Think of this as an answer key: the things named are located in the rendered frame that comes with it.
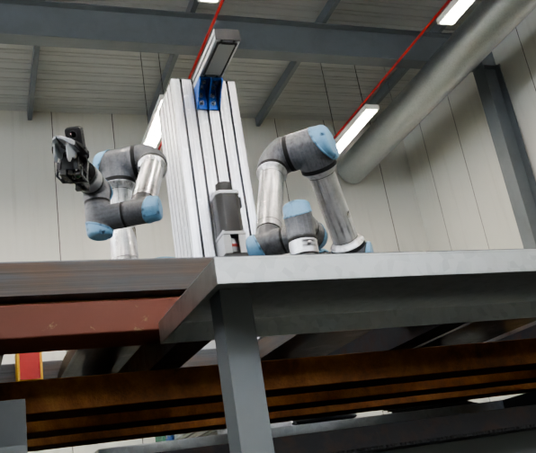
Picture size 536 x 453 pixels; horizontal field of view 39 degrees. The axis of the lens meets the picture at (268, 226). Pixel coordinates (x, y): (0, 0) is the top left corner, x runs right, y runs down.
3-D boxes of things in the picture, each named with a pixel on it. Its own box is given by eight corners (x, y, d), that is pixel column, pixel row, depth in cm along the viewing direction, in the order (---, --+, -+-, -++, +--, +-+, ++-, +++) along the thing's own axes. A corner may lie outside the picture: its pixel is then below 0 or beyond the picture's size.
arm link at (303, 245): (309, 247, 202) (322, 235, 195) (312, 263, 201) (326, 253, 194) (283, 247, 199) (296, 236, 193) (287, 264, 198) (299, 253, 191)
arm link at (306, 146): (339, 275, 261) (284, 130, 243) (380, 265, 257) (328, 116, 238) (336, 293, 250) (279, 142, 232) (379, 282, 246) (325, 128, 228)
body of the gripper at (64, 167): (81, 173, 199) (96, 190, 211) (84, 144, 202) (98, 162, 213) (53, 175, 200) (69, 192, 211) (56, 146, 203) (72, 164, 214)
